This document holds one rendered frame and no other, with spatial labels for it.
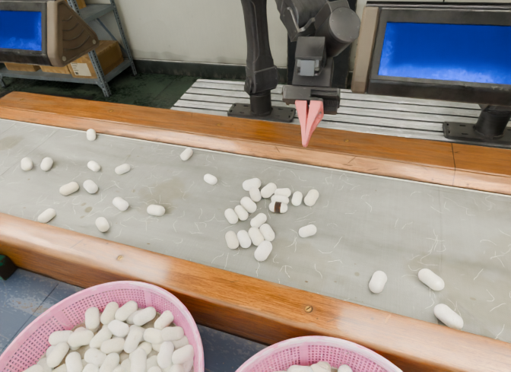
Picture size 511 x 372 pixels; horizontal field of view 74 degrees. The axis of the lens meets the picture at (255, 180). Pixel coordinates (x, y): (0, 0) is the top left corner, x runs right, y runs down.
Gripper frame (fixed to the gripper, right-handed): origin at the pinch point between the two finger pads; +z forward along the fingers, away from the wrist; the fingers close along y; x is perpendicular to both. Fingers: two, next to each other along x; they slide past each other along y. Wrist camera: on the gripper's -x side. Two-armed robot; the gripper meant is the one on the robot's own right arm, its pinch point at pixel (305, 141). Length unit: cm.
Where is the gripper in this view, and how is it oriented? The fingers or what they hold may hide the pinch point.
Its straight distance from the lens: 62.6
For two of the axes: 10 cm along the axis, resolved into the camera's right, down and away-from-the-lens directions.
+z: -1.6, 9.8, -1.2
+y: 9.6, 1.2, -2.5
